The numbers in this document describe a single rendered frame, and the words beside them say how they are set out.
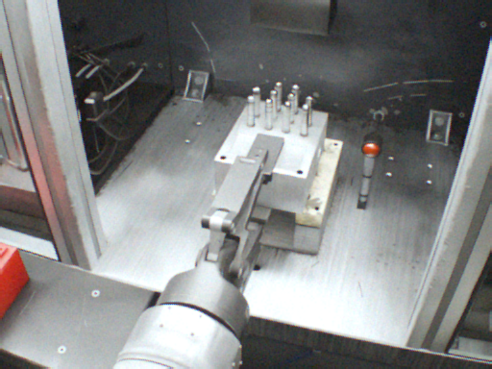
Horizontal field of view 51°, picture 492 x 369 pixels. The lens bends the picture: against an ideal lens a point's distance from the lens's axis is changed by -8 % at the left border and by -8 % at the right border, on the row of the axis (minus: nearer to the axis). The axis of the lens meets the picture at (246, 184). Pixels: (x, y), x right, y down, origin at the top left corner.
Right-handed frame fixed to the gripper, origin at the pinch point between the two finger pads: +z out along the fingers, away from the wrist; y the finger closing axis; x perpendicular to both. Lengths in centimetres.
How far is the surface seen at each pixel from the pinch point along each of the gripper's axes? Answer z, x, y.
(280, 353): 7.2, -2.0, -45.2
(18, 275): -13.8, 25.5, -10.1
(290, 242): 2.8, -3.0, -12.0
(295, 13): 9.7, -0.6, 14.4
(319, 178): 8.5, -4.9, -5.9
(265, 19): 9.7, 2.5, 13.3
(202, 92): 32.1, 19.4, -12.0
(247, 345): 7.2, 3.9, -45.3
